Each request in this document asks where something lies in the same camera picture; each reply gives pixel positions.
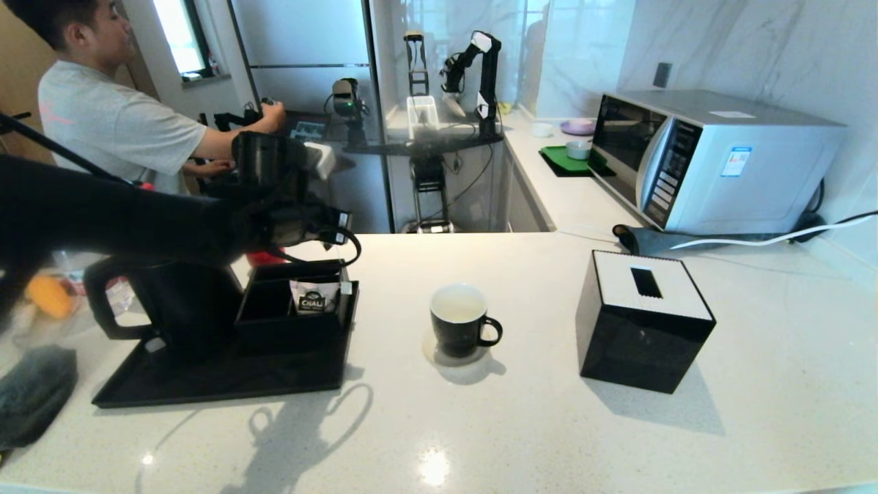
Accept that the black electric kettle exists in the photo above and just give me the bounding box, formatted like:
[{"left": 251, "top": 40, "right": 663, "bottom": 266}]
[{"left": 84, "top": 257, "right": 245, "bottom": 361}]

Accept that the black jointed arm behind glass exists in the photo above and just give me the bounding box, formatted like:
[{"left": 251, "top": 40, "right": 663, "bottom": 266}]
[{"left": 440, "top": 31, "right": 501, "bottom": 138}]

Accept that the white tea bag sachet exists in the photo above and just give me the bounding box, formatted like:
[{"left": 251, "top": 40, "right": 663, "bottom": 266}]
[{"left": 289, "top": 280, "right": 341, "bottom": 316}]

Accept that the brown wooden desk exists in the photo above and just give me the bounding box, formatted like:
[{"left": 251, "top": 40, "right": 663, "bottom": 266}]
[{"left": 312, "top": 152, "right": 356, "bottom": 234}]

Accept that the black laptop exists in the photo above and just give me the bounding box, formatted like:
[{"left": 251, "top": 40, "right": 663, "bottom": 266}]
[{"left": 288, "top": 113, "right": 331, "bottom": 143}]

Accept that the black compartment organizer box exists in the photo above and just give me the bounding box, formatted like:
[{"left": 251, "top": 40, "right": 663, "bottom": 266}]
[{"left": 233, "top": 261, "right": 352, "bottom": 352}]

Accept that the black stand with crossbar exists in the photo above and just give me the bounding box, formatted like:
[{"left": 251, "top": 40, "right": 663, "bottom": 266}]
[{"left": 343, "top": 132, "right": 507, "bottom": 234}]

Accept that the black rectangular serving tray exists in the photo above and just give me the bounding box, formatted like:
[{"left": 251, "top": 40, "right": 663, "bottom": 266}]
[{"left": 91, "top": 280, "right": 360, "bottom": 409}]

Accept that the grey refrigerator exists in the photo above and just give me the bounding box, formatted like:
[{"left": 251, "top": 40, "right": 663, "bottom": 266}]
[{"left": 230, "top": 0, "right": 393, "bottom": 234}]

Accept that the round clear coaster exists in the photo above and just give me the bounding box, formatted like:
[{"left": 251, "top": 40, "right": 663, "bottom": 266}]
[{"left": 423, "top": 331, "right": 492, "bottom": 367}]

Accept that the tall black rack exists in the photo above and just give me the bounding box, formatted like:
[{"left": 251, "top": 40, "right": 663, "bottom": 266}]
[{"left": 403, "top": 30, "right": 431, "bottom": 97}]

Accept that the black mug white inside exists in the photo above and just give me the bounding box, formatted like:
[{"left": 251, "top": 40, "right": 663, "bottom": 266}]
[{"left": 430, "top": 283, "right": 503, "bottom": 359}]

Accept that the person in grey shirt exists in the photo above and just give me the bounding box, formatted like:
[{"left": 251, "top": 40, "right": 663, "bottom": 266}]
[{"left": 3, "top": 0, "right": 287, "bottom": 194}]

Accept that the window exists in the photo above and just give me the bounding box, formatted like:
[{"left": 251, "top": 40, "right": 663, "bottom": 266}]
[{"left": 152, "top": 0, "right": 213, "bottom": 82}]

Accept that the orange fruit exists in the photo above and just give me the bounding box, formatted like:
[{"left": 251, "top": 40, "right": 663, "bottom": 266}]
[{"left": 26, "top": 274, "right": 73, "bottom": 318}]

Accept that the green mat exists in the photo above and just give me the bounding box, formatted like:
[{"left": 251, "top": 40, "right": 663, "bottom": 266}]
[{"left": 538, "top": 145, "right": 616, "bottom": 178}]

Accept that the black tissue box white lid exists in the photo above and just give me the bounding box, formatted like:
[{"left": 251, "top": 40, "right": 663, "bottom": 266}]
[{"left": 575, "top": 249, "right": 717, "bottom": 395}]

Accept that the silver microwave oven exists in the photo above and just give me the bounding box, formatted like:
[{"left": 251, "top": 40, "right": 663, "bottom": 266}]
[{"left": 590, "top": 89, "right": 848, "bottom": 237}]

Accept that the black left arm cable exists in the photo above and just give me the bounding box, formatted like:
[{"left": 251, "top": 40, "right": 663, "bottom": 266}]
[{"left": 271, "top": 225, "right": 363, "bottom": 270}]

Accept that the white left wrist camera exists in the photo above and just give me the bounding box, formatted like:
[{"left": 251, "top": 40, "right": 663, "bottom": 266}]
[{"left": 302, "top": 141, "right": 337, "bottom": 181}]

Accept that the black camera unit green light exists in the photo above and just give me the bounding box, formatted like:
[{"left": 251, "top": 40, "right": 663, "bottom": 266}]
[{"left": 324, "top": 78, "right": 371, "bottom": 152}]

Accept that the white power cable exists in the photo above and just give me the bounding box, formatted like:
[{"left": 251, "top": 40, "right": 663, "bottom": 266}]
[{"left": 669, "top": 213, "right": 878, "bottom": 251}]

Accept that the black power cable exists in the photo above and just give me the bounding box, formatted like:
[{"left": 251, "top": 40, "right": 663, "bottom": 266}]
[{"left": 789, "top": 180, "right": 878, "bottom": 237}]

